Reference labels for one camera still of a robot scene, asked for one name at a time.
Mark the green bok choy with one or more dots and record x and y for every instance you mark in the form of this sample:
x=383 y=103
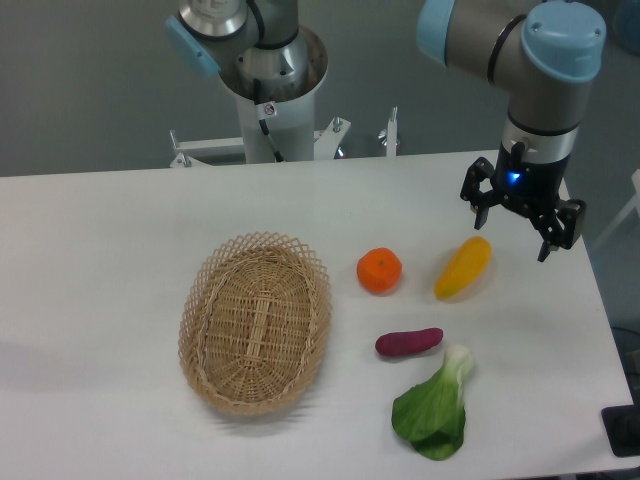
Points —
x=431 y=416

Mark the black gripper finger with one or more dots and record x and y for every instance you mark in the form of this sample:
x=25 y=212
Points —
x=559 y=224
x=479 y=192

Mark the black device at table edge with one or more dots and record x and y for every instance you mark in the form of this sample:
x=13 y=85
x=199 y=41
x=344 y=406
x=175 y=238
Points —
x=622 y=429

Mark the orange tangerine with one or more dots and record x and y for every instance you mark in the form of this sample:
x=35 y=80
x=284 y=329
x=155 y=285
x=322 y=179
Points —
x=379 y=270

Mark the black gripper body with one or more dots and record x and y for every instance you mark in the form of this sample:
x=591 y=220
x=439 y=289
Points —
x=528 y=189

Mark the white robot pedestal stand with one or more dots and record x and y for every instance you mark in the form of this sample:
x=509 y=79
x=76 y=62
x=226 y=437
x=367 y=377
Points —
x=275 y=97

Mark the purple sweet potato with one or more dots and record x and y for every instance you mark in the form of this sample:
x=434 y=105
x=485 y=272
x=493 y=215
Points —
x=398 y=344

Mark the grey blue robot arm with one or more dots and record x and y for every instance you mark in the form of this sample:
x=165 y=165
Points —
x=546 y=54

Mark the woven wicker basket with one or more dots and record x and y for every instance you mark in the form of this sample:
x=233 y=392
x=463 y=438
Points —
x=255 y=324

